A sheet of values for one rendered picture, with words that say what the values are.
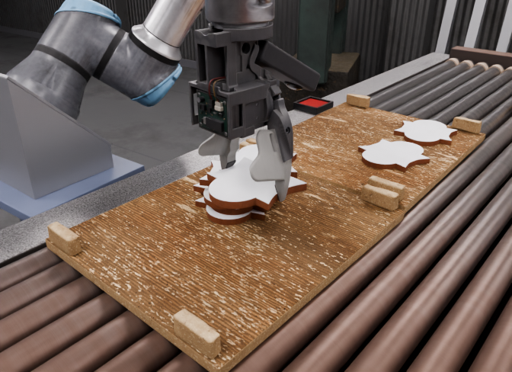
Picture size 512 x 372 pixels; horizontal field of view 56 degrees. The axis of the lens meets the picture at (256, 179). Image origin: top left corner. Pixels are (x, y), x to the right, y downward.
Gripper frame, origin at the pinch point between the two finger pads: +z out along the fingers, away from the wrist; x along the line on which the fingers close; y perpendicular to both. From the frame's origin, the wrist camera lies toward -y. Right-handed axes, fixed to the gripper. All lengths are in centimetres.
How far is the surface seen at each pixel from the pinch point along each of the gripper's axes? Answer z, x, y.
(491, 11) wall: 21, -106, -335
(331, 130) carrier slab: 9.7, -19.6, -41.7
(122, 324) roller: 11.3, -0.4, 21.1
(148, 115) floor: 102, -292, -157
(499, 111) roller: 12, -1, -86
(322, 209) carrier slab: 9.8, 0.7, -13.7
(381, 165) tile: 9.0, -1.1, -32.7
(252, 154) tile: 2.8, -11.0, -9.7
